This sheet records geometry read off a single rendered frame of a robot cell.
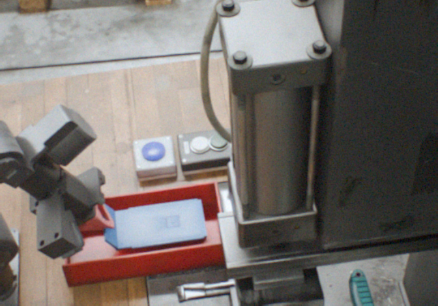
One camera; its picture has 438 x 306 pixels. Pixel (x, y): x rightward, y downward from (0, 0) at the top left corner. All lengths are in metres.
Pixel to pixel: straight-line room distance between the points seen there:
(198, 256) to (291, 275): 0.31
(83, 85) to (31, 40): 1.49
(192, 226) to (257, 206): 0.41
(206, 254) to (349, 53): 0.64
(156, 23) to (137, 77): 1.46
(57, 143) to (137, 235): 0.23
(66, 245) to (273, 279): 0.30
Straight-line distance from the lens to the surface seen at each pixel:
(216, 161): 1.43
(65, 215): 1.19
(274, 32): 0.78
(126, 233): 1.32
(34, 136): 1.17
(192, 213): 1.33
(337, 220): 0.92
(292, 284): 1.04
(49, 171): 1.19
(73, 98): 1.59
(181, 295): 1.22
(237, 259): 1.01
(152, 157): 1.43
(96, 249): 1.37
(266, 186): 0.89
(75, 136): 1.16
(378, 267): 1.35
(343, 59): 0.73
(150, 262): 1.31
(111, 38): 3.03
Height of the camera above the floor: 2.04
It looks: 50 degrees down
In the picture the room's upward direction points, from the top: 4 degrees counter-clockwise
